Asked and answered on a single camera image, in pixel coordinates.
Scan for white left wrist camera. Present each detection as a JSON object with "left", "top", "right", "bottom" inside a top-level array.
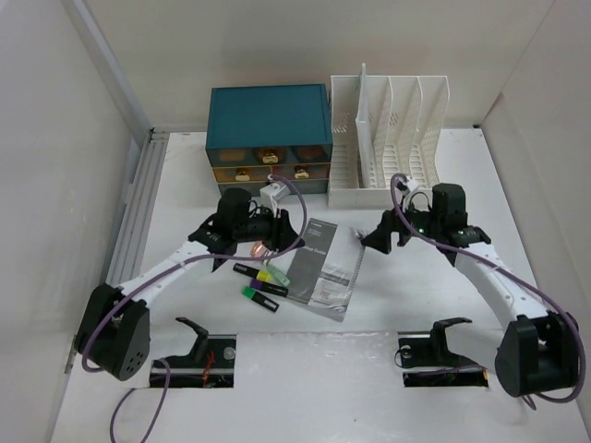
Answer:
[{"left": 259, "top": 182, "right": 291, "bottom": 211}]

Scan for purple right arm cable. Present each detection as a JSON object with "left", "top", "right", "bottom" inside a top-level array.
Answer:
[{"left": 390, "top": 173, "right": 581, "bottom": 410}]

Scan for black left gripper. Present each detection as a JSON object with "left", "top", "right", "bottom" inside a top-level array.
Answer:
[{"left": 234, "top": 203, "right": 304, "bottom": 253}]

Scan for white perforated file organizer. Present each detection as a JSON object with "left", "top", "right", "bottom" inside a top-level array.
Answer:
[{"left": 328, "top": 74, "right": 450, "bottom": 210}]

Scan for clear mesh document pouch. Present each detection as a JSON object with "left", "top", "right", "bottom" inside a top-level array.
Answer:
[{"left": 355, "top": 63, "right": 372, "bottom": 188}]

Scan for teal desktop drawer cabinet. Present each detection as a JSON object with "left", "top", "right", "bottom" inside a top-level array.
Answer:
[{"left": 205, "top": 84, "right": 333, "bottom": 197}]

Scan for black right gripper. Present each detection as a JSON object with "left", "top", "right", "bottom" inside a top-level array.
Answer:
[{"left": 360, "top": 195, "right": 442, "bottom": 254}]

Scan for grey Canon setup guide booklet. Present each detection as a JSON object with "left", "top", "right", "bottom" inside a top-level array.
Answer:
[{"left": 272, "top": 218, "right": 365, "bottom": 322}]

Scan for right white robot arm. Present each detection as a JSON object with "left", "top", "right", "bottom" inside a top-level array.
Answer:
[{"left": 362, "top": 174, "right": 586, "bottom": 403}]

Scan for purple cap black highlighter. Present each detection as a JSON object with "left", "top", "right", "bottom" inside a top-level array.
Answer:
[{"left": 249, "top": 279, "right": 288, "bottom": 298}]

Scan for yellow cap black highlighter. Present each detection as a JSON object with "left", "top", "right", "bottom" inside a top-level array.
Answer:
[{"left": 233, "top": 263, "right": 272, "bottom": 282}]

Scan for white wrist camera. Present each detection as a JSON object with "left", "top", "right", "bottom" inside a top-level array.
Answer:
[
  {"left": 392, "top": 174, "right": 420, "bottom": 198},
  {"left": 259, "top": 182, "right": 291, "bottom": 211}
]

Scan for aluminium frame rail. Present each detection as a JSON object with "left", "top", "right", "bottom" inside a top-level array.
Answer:
[{"left": 63, "top": 1, "right": 168, "bottom": 285}]

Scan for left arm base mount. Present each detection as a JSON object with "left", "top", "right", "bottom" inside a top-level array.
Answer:
[{"left": 149, "top": 317, "right": 237, "bottom": 389}]

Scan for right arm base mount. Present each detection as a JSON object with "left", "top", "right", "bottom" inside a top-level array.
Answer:
[{"left": 394, "top": 317, "right": 488, "bottom": 388}]

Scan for green cap black highlighter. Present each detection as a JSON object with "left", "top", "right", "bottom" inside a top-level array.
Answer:
[{"left": 241, "top": 286, "right": 279, "bottom": 313}]

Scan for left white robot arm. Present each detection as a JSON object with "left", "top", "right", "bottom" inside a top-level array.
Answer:
[{"left": 74, "top": 176, "right": 305, "bottom": 381}]

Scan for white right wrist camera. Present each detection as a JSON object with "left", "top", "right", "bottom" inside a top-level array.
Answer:
[{"left": 392, "top": 174, "right": 420, "bottom": 198}]

